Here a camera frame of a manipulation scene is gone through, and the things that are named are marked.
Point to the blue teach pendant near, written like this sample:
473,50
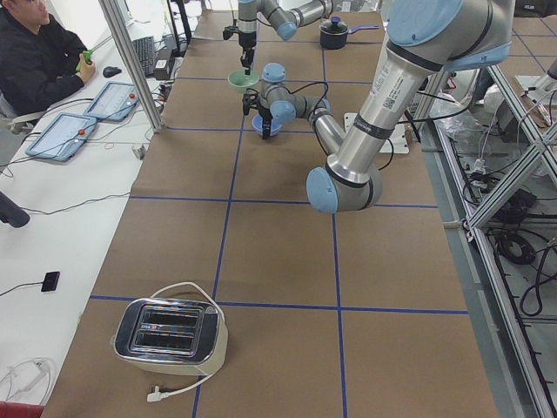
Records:
62,138

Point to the person in black jacket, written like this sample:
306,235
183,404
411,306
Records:
42,63

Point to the dark blue pot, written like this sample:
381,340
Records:
334,32

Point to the blue teach pendant far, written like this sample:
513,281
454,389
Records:
113,103

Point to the black computer mouse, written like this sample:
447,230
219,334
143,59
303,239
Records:
111,71

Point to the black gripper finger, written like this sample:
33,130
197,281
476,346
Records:
246,69
266,129

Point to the black keyboard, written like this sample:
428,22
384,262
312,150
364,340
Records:
144,48

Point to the aluminium frame post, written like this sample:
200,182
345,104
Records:
117,26

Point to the blue teach pendant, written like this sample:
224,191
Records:
113,103
62,138

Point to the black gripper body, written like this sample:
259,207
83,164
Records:
265,113
246,41

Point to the green bowl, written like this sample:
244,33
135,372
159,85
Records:
240,81

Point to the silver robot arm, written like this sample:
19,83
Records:
422,38
284,22

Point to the aluminium frame rack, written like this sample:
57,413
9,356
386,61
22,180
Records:
491,138

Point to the white chrome toaster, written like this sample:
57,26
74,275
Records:
170,336

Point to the small black square device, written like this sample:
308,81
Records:
50,282

